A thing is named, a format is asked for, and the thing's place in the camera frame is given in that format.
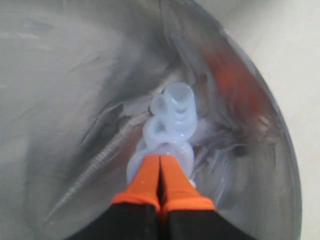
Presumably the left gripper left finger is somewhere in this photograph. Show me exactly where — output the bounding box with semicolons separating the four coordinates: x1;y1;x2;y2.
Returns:
69;154;161;240

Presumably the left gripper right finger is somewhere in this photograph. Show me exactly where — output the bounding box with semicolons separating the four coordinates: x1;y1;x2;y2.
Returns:
160;154;254;240

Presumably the blue soap blob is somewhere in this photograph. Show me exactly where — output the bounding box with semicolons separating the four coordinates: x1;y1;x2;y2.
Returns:
126;82;198;184

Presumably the round stainless steel plate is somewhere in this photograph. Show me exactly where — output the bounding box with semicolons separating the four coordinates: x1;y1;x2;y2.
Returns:
0;0;302;240

